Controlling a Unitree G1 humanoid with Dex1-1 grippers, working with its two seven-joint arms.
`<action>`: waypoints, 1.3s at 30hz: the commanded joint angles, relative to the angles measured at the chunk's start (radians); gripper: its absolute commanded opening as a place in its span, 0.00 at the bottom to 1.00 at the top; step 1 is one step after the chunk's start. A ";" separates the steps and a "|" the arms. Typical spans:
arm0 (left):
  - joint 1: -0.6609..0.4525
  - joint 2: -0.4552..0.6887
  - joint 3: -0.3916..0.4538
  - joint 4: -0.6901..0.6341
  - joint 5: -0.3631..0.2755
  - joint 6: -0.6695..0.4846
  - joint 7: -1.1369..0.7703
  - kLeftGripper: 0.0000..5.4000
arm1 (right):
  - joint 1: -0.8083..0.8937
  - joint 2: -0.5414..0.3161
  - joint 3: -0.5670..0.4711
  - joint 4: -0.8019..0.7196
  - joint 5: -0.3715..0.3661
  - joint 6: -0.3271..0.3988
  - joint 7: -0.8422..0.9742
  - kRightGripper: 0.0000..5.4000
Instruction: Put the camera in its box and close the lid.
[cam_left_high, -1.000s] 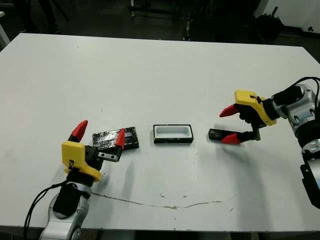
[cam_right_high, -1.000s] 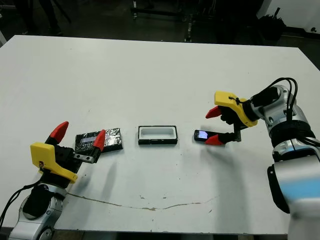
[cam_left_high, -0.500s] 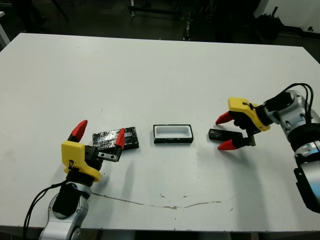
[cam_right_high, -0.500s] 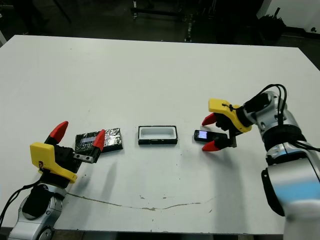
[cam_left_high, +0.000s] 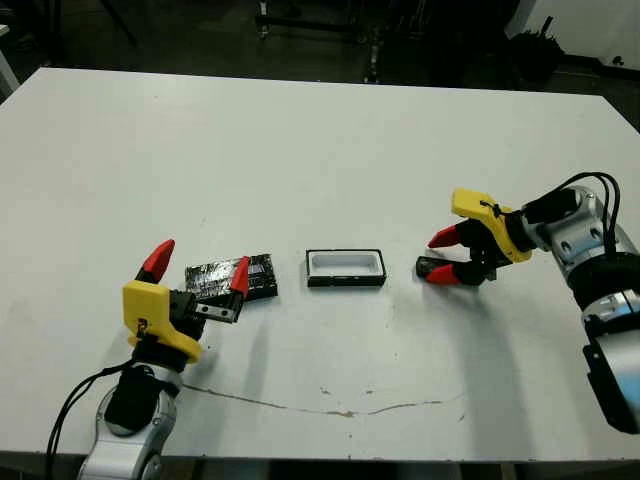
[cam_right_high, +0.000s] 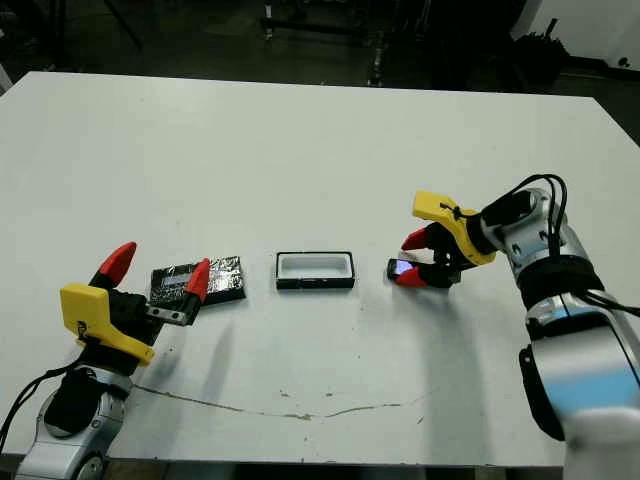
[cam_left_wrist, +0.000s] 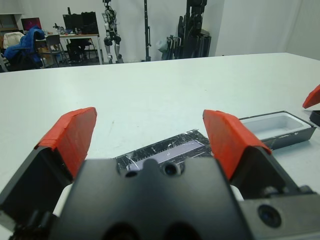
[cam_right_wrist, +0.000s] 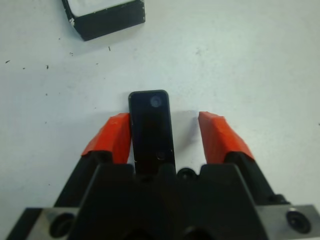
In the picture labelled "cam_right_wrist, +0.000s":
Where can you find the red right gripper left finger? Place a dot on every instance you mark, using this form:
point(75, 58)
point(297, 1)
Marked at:
point(110, 137)

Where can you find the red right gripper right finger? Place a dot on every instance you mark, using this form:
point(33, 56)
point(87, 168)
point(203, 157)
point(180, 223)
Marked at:
point(217, 137)

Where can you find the small black phone device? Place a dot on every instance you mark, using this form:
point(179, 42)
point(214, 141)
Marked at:
point(151, 130)

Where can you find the black box base white insert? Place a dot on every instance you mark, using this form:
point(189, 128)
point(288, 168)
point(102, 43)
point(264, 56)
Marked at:
point(107, 22)

